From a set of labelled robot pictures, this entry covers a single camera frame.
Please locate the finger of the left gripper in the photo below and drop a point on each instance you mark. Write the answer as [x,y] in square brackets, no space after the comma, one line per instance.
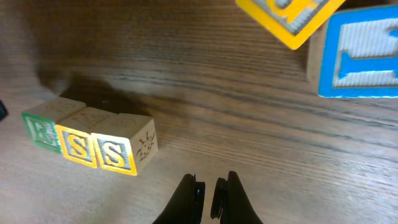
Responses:
[3,111]

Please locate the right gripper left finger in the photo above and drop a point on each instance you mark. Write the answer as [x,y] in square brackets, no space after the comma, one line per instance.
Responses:
[186,204]

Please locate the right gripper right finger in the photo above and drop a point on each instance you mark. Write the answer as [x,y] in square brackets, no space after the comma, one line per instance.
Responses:
[231,204]

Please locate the green R block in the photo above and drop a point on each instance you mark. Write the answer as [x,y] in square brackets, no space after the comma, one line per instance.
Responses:
[41,120]

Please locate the yellow S block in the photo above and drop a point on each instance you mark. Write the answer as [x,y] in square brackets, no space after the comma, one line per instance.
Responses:
[74,133]

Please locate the blue lower right block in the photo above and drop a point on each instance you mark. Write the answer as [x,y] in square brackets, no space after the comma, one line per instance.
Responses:
[354,54]

